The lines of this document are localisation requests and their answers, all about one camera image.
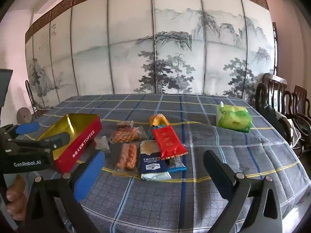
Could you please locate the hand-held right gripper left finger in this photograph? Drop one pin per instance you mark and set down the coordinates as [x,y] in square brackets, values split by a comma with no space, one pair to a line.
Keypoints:
[90,174]

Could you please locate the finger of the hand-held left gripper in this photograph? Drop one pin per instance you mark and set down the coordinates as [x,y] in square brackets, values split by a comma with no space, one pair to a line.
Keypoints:
[60,139]
[26,128]

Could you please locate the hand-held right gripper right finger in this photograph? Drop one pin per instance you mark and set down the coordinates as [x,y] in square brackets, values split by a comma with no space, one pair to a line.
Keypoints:
[218,172]

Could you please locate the red tin box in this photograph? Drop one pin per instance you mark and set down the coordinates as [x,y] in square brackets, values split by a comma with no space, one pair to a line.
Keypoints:
[82,140]

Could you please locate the clear packet of orange sticks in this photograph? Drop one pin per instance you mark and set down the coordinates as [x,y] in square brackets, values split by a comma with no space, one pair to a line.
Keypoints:
[126,157]

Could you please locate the small blue snack packet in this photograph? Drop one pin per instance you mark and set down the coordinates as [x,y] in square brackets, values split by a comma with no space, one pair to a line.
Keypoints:
[178,167]

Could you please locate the clear packet of orange balls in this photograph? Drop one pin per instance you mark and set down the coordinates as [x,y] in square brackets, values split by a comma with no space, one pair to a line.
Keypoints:
[126,134]

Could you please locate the red snack packet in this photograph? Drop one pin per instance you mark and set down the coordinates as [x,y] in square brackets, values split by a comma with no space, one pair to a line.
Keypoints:
[167,143]

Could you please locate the blue white cracker packet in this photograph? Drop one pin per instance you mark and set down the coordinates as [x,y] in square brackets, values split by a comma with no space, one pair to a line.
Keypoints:
[153,167]

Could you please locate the orange snack packet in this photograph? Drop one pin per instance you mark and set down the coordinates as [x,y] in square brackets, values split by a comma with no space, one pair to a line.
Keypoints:
[158,120]

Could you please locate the person's left hand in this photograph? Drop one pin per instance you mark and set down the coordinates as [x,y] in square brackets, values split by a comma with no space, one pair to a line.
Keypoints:
[15,199]

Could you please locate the round stone disc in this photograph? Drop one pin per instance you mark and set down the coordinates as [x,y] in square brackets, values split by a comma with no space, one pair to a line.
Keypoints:
[23,115]

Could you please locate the plaid tablecloth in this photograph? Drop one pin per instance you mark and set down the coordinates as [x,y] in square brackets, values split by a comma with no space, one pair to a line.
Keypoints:
[243,155]

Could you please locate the green tissue pack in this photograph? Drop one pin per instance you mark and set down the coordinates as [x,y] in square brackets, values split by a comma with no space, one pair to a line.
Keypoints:
[233,119]

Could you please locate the dark cloth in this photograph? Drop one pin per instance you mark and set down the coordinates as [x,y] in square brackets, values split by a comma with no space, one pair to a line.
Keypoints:
[274,119]

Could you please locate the dark wooden chair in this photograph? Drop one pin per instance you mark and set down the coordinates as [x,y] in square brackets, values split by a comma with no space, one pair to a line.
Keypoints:
[261,92]
[300,97]

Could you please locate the painted folding screen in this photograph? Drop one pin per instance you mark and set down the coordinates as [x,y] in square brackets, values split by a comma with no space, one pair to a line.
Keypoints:
[145,41]

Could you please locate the dark wooden door frame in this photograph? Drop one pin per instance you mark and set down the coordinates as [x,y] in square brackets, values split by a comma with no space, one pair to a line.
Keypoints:
[275,48]

